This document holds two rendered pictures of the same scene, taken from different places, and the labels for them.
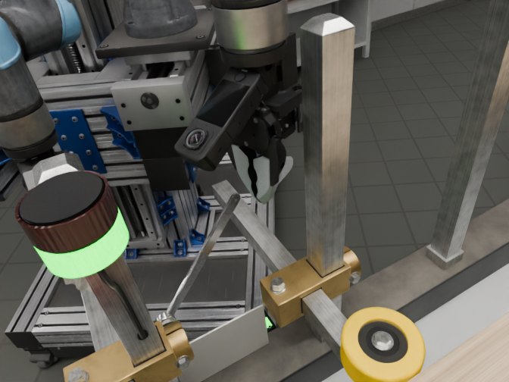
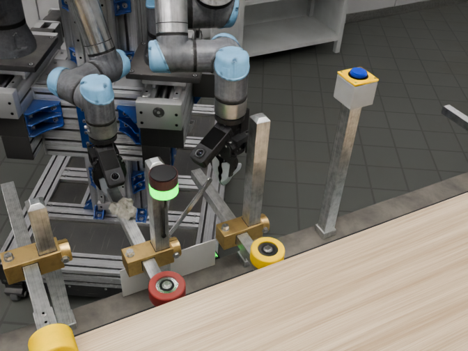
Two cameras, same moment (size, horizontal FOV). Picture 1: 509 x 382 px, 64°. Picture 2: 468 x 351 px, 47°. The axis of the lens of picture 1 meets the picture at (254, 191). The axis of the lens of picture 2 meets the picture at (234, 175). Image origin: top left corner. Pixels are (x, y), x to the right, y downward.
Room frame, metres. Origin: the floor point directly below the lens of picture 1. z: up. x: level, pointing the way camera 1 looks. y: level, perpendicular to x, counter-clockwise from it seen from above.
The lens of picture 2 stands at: (-0.63, 0.06, 1.81)
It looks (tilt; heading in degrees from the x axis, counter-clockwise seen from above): 39 degrees down; 355
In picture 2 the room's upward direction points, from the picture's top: 3 degrees clockwise
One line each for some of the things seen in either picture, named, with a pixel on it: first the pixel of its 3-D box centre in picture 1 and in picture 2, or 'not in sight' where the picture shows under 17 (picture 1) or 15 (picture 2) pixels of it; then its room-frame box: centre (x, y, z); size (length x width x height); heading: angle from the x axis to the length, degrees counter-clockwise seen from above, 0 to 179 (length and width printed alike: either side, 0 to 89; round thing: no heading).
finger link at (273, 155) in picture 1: (266, 151); (229, 160); (0.40, -0.02, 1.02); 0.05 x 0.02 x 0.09; 44
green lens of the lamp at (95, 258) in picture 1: (82, 235); (164, 186); (0.22, 0.13, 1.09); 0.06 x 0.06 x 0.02
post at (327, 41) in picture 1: (325, 219); (253, 196); (0.36, -0.08, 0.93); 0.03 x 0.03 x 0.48; 24
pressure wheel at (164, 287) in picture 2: not in sight; (167, 299); (0.11, 0.12, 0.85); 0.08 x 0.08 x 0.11
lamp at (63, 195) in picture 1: (113, 294); (164, 211); (0.22, 0.13, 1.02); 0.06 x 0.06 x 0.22; 24
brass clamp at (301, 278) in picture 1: (311, 282); (242, 229); (0.35, -0.06, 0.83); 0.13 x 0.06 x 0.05; 114
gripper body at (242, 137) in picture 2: (262, 92); (230, 132); (0.44, -0.02, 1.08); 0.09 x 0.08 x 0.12; 134
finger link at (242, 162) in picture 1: (259, 164); (223, 165); (0.44, -0.01, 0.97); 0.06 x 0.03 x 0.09; 134
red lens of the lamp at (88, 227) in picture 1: (69, 209); (163, 177); (0.22, 0.13, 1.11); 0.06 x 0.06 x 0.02
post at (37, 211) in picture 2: not in sight; (55, 281); (0.16, 0.38, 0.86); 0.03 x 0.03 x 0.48; 24
